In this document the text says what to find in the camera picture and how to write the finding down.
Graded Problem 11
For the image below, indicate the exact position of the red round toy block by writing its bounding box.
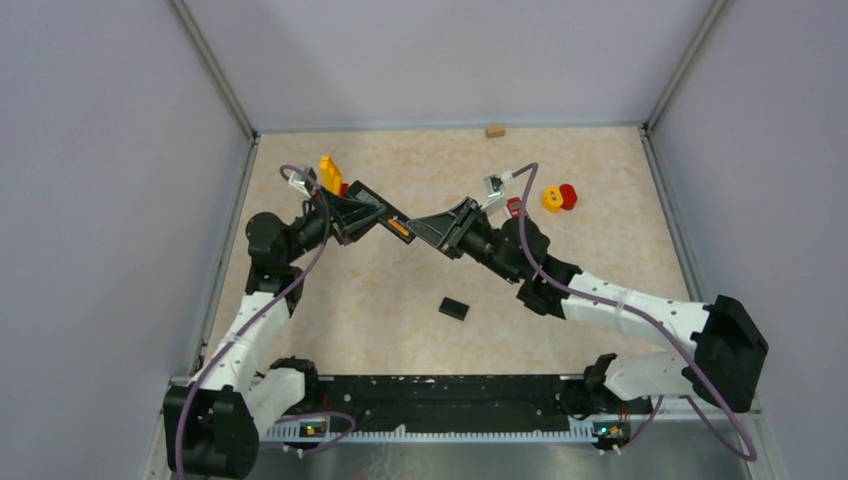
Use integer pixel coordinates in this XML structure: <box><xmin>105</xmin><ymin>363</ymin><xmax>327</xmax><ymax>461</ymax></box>
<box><xmin>559</xmin><ymin>183</ymin><xmax>578</xmax><ymax>211</ymax></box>

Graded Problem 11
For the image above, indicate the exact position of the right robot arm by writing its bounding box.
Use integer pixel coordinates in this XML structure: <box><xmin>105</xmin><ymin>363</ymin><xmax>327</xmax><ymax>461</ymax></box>
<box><xmin>405</xmin><ymin>198</ymin><xmax>769</xmax><ymax>413</ymax></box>

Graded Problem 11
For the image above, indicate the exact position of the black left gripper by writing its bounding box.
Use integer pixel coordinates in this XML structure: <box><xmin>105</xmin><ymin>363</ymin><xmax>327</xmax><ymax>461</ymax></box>
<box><xmin>283</xmin><ymin>184</ymin><xmax>389</xmax><ymax>263</ymax></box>

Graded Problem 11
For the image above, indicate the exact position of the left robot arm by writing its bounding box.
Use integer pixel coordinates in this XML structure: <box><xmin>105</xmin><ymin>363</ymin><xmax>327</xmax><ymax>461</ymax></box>
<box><xmin>163</xmin><ymin>188</ymin><xmax>388</xmax><ymax>479</ymax></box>

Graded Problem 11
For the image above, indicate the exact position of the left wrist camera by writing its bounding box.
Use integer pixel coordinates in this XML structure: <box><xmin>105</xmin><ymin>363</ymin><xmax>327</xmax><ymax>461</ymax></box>
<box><xmin>287</xmin><ymin>165</ymin><xmax>320</xmax><ymax>199</ymax></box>

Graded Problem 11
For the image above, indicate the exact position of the black remote control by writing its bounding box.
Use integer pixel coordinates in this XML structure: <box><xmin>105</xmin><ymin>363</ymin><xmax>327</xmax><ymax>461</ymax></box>
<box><xmin>346</xmin><ymin>180</ymin><xmax>416</xmax><ymax>245</ymax></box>

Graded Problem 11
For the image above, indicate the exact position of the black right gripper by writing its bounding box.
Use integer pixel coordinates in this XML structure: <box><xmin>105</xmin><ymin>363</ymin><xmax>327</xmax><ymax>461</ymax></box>
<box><xmin>407</xmin><ymin>196</ymin><xmax>522</xmax><ymax>284</ymax></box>

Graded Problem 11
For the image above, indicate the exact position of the small wooden block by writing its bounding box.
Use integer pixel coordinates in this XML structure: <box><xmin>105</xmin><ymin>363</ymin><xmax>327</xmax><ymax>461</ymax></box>
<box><xmin>484</xmin><ymin>125</ymin><xmax>506</xmax><ymax>139</ymax></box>

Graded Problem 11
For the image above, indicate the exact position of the black battery cover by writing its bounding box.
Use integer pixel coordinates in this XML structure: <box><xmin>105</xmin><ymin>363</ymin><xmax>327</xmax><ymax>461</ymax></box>
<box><xmin>438</xmin><ymin>297</ymin><xmax>470</xmax><ymax>321</ymax></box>

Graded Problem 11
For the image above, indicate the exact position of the yellow round toy block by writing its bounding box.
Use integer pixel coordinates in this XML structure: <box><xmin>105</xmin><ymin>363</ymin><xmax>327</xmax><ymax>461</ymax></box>
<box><xmin>542</xmin><ymin>186</ymin><xmax>564</xmax><ymax>213</ymax></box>

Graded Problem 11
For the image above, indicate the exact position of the white remote control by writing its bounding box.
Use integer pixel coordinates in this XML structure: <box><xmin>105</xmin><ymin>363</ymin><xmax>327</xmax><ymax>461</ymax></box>
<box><xmin>506</xmin><ymin>197</ymin><xmax>522</xmax><ymax>218</ymax></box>

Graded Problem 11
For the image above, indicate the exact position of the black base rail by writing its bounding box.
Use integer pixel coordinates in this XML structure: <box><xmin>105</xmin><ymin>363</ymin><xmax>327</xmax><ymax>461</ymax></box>
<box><xmin>264</xmin><ymin>357</ymin><xmax>661</xmax><ymax>452</ymax></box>

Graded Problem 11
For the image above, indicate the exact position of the yellow toy block plate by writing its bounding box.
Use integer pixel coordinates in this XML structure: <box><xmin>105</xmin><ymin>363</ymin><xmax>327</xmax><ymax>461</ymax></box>
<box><xmin>319</xmin><ymin>156</ymin><xmax>344</xmax><ymax>196</ymax></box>

